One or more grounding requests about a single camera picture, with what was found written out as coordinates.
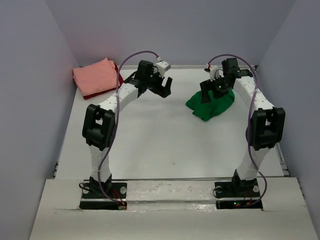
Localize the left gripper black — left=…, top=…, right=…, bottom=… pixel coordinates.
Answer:
left=146, top=68, right=173, bottom=99

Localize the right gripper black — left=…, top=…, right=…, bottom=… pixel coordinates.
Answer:
left=200, top=75, right=232, bottom=105

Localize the green t shirt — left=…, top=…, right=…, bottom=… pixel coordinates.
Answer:
left=185, top=89, right=235, bottom=122

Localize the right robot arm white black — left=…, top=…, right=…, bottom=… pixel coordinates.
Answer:
left=200, top=55, right=286, bottom=199

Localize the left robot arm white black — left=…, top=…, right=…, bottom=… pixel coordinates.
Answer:
left=82, top=59, right=173, bottom=198

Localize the dark red folded t shirt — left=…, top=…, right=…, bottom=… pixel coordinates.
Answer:
left=82, top=64, right=125, bottom=101

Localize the pink folded t shirt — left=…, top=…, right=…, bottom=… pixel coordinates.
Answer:
left=72, top=58, right=119, bottom=100

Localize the white cardboard front cover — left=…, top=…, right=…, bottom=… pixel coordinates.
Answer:
left=30, top=177, right=317, bottom=240

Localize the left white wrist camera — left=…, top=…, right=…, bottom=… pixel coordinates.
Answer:
left=154, top=56, right=171, bottom=77

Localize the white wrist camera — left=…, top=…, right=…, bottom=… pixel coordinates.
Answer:
left=154, top=56, right=171, bottom=77
left=204, top=64, right=222, bottom=81

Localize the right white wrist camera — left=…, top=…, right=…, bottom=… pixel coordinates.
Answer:
left=204, top=64, right=222, bottom=81

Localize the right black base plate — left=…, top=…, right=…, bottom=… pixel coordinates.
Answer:
left=212, top=179, right=263, bottom=210

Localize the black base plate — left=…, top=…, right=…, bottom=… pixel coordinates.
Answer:
left=212, top=179, right=263, bottom=210
left=78, top=181, right=128, bottom=211

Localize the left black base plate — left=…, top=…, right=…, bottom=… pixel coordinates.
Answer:
left=78, top=181, right=128, bottom=211

